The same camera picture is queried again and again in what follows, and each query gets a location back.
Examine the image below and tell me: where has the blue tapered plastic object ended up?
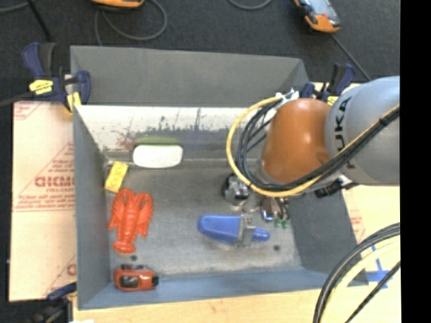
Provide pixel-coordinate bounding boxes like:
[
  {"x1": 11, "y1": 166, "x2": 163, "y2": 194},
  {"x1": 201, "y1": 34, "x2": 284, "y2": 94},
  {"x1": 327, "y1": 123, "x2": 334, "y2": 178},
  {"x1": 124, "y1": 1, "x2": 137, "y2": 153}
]
[{"x1": 197, "y1": 214, "x2": 271, "y2": 246}]

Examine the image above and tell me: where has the grey metal bin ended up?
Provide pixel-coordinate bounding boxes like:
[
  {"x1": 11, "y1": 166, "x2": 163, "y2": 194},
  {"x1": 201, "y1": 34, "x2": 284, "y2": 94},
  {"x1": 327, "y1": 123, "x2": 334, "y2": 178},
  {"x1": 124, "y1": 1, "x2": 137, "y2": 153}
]
[{"x1": 69, "y1": 45, "x2": 370, "y2": 311}]

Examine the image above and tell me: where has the red toy lobster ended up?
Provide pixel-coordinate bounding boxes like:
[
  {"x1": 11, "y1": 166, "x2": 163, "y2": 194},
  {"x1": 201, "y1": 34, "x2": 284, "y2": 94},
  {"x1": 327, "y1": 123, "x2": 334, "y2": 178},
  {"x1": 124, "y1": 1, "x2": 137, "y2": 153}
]
[{"x1": 108, "y1": 188, "x2": 154, "y2": 255}]

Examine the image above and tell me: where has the yellow printed card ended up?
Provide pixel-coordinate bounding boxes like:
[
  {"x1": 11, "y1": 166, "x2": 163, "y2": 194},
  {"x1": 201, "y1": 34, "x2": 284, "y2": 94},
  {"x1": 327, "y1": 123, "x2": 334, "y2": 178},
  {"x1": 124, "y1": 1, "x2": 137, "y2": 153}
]
[{"x1": 104, "y1": 160, "x2": 130, "y2": 193}]

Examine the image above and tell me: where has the orange tape measure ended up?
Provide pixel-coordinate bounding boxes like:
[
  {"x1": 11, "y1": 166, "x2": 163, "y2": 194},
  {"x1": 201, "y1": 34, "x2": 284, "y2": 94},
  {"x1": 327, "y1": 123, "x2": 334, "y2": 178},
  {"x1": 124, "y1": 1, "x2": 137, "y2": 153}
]
[{"x1": 112, "y1": 263, "x2": 160, "y2": 292}]

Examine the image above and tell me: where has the brown cardboard board, red print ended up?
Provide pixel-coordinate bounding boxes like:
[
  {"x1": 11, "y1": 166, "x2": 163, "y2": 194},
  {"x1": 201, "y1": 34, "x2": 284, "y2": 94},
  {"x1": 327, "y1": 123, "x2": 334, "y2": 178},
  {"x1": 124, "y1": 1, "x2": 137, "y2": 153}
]
[{"x1": 8, "y1": 100, "x2": 78, "y2": 302}]

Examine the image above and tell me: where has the black cylinder on white bracket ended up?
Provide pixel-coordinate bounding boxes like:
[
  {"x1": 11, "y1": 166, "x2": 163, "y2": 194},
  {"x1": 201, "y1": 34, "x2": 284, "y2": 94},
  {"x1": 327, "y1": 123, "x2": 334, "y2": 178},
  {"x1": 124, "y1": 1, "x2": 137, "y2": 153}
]
[{"x1": 313, "y1": 175, "x2": 358, "y2": 199}]

